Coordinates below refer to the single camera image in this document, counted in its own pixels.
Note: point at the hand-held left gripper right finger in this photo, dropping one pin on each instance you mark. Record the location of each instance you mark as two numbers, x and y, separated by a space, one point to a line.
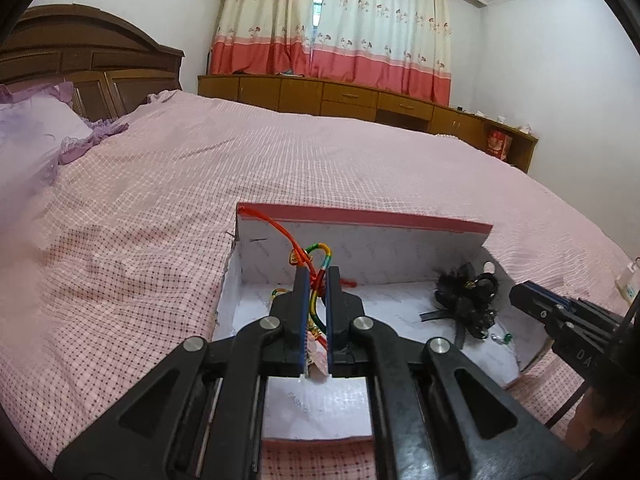
334 310

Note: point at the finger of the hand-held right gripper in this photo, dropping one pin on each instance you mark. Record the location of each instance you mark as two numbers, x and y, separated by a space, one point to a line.
550 296
530 302

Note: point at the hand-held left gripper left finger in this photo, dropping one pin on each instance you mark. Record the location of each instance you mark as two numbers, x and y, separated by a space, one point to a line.
302 310

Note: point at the black lace hair scrunchie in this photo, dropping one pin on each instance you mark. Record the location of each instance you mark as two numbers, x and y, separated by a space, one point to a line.
465 300

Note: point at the red cardboard box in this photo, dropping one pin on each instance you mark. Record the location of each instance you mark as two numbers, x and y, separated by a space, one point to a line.
400 260

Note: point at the person's right hand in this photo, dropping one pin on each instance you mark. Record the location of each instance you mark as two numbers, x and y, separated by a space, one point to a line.
597 417

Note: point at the white power strip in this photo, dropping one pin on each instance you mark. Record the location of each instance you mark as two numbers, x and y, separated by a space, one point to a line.
629 282

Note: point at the red gift bag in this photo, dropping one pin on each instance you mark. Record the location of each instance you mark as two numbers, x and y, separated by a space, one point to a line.
499 144

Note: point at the long wooden cabinet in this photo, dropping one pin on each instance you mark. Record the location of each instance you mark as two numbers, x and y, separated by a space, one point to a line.
350 97

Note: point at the cream and red curtain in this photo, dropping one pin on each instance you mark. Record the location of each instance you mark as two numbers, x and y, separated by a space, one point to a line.
260 15
385 35

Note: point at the purple floral pillow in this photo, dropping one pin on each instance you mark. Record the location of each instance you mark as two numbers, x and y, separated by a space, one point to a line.
30 130

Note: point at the brown wooden headboard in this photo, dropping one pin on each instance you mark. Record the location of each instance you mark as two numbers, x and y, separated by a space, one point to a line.
90 45

